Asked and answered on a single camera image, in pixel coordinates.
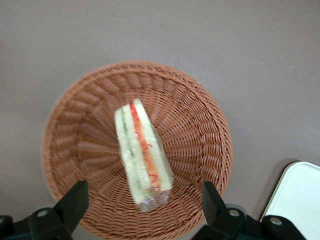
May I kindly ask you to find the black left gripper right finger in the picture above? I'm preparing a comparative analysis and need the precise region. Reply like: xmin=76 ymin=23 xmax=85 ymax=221
xmin=193 ymin=181 xmax=249 ymax=240

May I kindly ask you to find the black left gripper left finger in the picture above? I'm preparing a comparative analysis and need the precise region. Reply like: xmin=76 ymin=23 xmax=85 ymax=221
xmin=28 ymin=180 xmax=90 ymax=240

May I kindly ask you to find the plastic-wrapped triangle sandwich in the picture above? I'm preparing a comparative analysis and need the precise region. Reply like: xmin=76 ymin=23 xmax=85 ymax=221
xmin=114 ymin=98 xmax=175 ymax=214

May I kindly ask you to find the brown woven wicker basket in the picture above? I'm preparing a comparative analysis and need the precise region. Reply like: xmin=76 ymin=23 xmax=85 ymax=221
xmin=41 ymin=59 xmax=234 ymax=240

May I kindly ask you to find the white plastic tray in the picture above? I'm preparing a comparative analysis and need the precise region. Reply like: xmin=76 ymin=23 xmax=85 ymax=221
xmin=259 ymin=161 xmax=320 ymax=240

